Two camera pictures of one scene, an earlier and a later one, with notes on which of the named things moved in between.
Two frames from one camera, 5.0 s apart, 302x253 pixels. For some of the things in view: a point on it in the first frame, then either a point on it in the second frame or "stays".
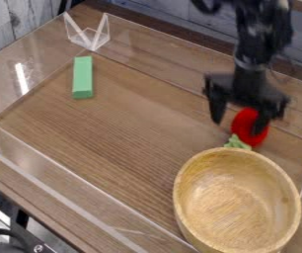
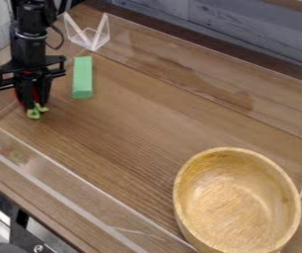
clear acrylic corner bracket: (89, 38) stays
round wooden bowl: (238, 202) stays
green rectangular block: (83, 77) stays
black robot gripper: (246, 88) -> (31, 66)
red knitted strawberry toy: (242, 126) -> (35, 112)
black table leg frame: (14, 246) stays
